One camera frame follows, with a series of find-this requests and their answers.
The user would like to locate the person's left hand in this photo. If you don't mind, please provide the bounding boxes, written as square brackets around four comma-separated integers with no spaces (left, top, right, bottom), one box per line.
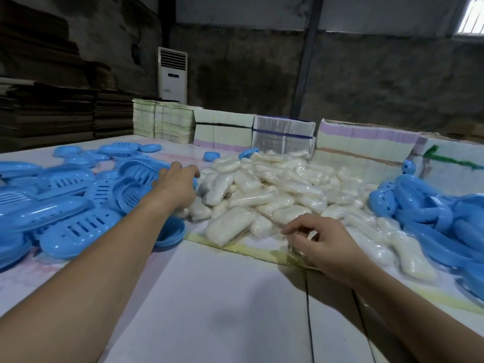
[151,161,200,214]

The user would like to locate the person's right forearm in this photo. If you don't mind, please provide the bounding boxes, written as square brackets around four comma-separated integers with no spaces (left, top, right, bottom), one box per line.
[347,268,484,363]

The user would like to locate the person's left forearm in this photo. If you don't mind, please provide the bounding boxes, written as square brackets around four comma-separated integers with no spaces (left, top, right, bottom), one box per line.
[0,196,182,363]

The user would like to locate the silver sheet bundle, blue band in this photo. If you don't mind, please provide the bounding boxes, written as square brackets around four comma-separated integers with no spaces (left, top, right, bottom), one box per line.
[251,114,317,159]

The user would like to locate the stack of greenish paper sheets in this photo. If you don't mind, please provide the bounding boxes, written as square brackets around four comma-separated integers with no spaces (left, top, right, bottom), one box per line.
[132,98,203,145]

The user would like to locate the pile of white soaps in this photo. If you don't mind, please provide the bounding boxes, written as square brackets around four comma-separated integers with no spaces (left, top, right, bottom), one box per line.
[173,149,438,280]

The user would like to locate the pile of blue plastic lids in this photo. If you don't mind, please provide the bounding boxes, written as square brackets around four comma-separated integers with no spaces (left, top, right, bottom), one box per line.
[369,173,484,301]

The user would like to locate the barred window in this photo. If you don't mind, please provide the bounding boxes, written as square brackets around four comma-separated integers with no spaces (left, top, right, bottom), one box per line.
[452,0,484,36]

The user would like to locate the clear plastic bag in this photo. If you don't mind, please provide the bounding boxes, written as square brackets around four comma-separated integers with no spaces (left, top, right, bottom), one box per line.
[272,234,330,271]

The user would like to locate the stacks of brown cardboard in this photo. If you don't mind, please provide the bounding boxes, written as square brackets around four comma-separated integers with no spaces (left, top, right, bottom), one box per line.
[0,0,135,154]

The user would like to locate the white sheet stack, green mark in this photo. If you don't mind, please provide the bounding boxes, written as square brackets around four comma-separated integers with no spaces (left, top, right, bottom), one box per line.
[410,132,484,195]

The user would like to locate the dark metal pillar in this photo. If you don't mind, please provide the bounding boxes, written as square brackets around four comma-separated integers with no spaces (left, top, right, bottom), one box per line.
[289,0,326,117]

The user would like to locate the white standing air conditioner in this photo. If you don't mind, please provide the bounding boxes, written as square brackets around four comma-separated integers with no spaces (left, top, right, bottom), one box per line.
[157,46,189,104]

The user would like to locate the person's right hand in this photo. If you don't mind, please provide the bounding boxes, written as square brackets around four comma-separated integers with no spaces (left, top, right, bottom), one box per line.
[281,213,373,286]

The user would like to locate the pile of blue slotted lids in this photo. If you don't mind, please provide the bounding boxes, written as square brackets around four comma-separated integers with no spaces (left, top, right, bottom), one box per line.
[0,141,199,269]

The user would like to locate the white carton stack, pink stripe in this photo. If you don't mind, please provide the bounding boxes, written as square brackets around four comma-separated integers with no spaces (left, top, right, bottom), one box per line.
[314,117,420,174]

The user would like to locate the row of stacked flat cartons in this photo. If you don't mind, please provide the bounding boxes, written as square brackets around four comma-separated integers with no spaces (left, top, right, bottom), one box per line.
[193,108,256,152]

